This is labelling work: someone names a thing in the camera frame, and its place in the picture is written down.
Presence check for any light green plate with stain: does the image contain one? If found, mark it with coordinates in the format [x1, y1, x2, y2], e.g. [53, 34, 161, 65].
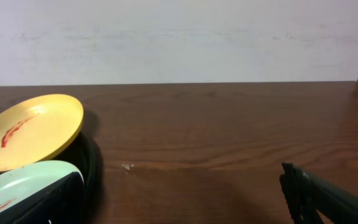
[0, 161, 84, 212]

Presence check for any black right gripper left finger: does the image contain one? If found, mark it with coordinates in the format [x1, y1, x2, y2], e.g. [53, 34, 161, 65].
[0, 172, 85, 224]

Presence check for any round black serving tray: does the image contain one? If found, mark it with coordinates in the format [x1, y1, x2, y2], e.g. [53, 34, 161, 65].
[0, 126, 103, 224]

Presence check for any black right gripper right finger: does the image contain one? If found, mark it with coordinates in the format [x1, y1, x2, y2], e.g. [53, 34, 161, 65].
[279, 163, 358, 224]

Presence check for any yellow plate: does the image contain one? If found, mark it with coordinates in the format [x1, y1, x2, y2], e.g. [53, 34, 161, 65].
[0, 94, 84, 172]

